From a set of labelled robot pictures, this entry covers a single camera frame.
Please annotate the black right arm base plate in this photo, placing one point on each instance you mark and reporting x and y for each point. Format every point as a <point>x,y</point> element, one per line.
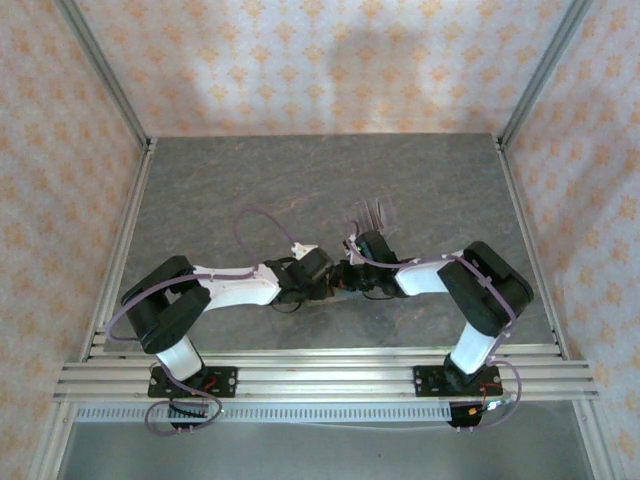
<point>425,382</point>

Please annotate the thin aluminium table edge rail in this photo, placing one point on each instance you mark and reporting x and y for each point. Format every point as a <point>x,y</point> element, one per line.
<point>325,352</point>

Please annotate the wide aluminium frame rail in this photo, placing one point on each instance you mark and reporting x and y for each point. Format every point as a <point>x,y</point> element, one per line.
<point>325,380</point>

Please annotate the small black bracket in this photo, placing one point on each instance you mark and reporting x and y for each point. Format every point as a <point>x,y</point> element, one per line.
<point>182,428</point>

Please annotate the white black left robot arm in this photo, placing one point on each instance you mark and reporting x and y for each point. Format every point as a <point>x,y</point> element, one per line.
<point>240,292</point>

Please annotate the aluminium table side rail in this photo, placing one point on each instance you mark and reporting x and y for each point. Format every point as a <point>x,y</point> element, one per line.
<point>120,250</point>
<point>527,240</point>

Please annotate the clear acrylic card rack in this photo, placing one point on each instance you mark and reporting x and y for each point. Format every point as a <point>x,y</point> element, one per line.
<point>370,217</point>

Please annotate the large black bracket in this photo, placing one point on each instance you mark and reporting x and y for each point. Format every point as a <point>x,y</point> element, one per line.
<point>462,422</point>

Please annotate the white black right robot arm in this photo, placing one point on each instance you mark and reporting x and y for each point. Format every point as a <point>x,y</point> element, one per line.
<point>420,282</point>

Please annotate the aluminium frame leg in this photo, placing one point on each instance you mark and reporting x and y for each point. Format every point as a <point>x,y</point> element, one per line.
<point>595,445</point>
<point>50,445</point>

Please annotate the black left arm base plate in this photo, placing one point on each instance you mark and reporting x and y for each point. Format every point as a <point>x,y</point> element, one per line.
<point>227,382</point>

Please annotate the aluminium frame post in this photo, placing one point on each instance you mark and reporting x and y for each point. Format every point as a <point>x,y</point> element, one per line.
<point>541,75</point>
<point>107,75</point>

